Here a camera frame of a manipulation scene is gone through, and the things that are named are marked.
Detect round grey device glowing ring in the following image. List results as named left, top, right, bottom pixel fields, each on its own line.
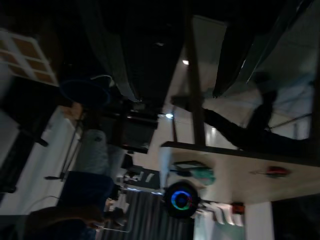
left=162, top=180, right=201, bottom=219

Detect blue plush toy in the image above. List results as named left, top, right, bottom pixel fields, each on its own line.
left=191, top=166, right=216, bottom=186

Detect person in blue shirt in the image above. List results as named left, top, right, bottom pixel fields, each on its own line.
left=24, top=128, right=132, bottom=240

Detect large black case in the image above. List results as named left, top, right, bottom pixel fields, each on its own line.
left=0, top=76, right=60, bottom=149

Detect small black white tray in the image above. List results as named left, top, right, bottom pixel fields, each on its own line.
left=173, top=160, right=204, bottom=172

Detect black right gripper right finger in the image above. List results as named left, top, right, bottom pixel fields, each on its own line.
left=211, top=0, right=313, bottom=99

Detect white grid shelf cork panels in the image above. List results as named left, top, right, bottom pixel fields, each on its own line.
left=0, top=27, right=58, bottom=87

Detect keys with red fob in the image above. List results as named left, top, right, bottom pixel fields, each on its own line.
left=251, top=165, right=289, bottom=178

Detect blue bucket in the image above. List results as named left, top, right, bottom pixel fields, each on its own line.
left=58, top=74, right=113, bottom=109

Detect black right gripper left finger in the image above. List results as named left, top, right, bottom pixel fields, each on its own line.
left=79, top=0, right=188, bottom=103

